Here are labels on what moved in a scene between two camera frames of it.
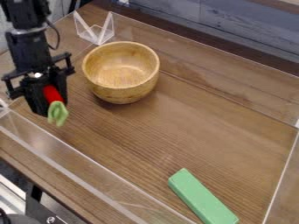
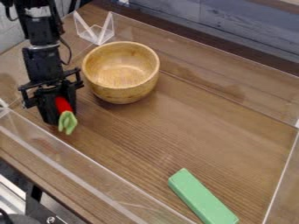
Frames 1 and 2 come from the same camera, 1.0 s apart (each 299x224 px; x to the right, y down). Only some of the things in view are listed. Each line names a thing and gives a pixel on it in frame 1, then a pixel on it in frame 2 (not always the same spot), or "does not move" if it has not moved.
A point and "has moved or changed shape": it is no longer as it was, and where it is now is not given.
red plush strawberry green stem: x=57 y=111 has moved or changed shape
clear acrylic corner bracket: x=95 y=33 does not move
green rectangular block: x=199 y=199 does not move
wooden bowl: x=121 y=72 does not move
